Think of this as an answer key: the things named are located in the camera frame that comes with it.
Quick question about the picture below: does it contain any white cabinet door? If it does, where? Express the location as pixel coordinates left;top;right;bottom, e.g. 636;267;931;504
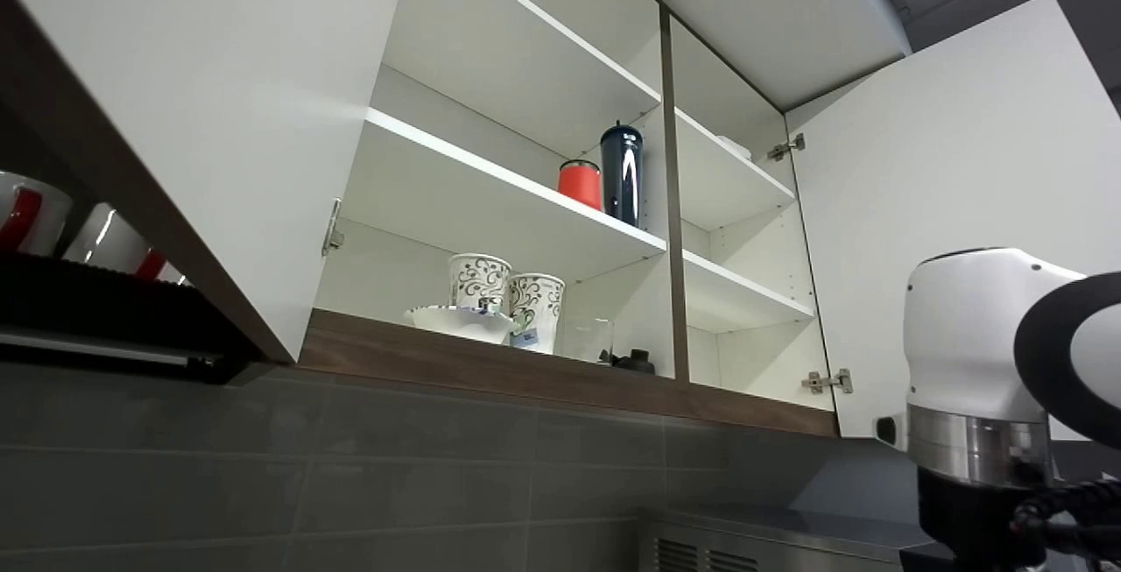
786;0;1121;441
0;0;414;364

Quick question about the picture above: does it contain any white patterned cup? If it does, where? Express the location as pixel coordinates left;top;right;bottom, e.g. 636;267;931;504
448;253;513;315
507;272;567;355

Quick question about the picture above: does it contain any red cup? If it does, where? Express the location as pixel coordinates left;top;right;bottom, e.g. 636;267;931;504
557;159;603;211

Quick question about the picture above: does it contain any white plate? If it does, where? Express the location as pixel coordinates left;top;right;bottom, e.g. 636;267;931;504
403;305;527;346

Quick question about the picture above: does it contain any stainless steel appliance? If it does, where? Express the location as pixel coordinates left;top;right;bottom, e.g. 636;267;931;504
638;505;934;572

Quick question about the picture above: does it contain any black lid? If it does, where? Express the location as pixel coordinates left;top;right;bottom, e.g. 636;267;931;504
599;348;657;376

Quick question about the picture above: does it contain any clear drinking glass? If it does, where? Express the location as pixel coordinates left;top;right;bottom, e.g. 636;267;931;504
559;316;615;365

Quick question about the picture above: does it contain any dark blue tumbler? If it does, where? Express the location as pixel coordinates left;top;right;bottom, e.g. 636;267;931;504
599;120;645;228

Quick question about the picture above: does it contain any black dish rack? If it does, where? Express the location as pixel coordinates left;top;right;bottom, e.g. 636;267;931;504
0;251;274;385

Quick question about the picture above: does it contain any white and red mug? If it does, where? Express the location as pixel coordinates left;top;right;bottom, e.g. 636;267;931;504
0;171;74;257
62;202;187;286

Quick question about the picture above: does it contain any white wall cabinet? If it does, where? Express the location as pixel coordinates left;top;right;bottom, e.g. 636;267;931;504
0;0;1121;441

